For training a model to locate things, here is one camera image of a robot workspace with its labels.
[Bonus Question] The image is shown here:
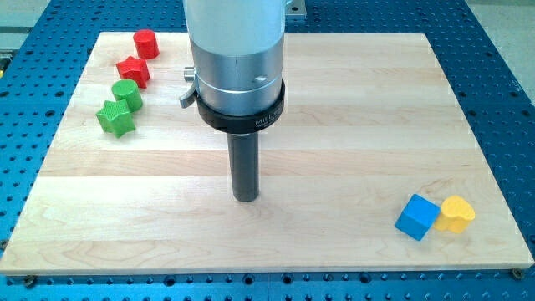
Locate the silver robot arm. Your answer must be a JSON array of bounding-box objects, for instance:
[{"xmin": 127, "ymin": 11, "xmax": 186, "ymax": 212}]
[{"xmin": 180, "ymin": 0, "xmax": 286, "ymax": 135}]

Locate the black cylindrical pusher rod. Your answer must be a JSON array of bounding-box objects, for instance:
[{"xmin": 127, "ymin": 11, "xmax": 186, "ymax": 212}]
[{"xmin": 227, "ymin": 133, "xmax": 259, "ymax": 202}]

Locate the light wooden board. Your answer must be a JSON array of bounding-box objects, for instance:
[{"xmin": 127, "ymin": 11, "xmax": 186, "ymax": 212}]
[{"xmin": 1, "ymin": 33, "xmax": 533, "ymax": 275}]

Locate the green cylinder block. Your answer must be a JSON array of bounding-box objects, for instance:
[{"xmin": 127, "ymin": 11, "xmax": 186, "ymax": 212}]
[{"xmin": 111, "ymin": 79, "xmax": 143, "ymax": 112}]

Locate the green star block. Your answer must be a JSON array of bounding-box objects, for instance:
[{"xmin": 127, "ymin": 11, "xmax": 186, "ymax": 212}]
[{"xmin": 95, "ymin": 99, "xmax": 135, "ymax": 138}]

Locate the red star block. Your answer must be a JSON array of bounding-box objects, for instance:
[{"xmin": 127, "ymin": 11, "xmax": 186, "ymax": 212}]
[{"xmin": 115, "ymin": 56, "xmax": 150, "ymax": 89}]

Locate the blue cube block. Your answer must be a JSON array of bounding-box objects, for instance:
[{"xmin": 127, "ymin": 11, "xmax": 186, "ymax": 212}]
[{"xmin": 395, "ymin": 194, "xmax": 440, "ymax": 241}]

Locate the red cylinder block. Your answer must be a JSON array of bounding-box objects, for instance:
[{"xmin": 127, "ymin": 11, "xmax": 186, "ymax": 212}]
[{"xmin": 133, "ymin": 29, "xmax": 160, "ymax": 59}]

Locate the yellow heart block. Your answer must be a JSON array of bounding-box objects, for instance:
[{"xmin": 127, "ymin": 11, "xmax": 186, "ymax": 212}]
[{"xmin": 433, "ymin": 195, "xmax": 476, "ymax": 234}]

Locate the blue perforated metal table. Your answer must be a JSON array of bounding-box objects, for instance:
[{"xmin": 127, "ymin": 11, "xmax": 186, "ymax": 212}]
[{"xmin": 1, "ymin": 1, "xmax": 534, "ymax": 300}]

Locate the grey metal bracket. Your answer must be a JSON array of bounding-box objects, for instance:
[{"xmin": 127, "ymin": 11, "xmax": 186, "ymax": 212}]
[{"xmin": 285, "ymin": 0, "xmax": 307, "ymax": 21}]

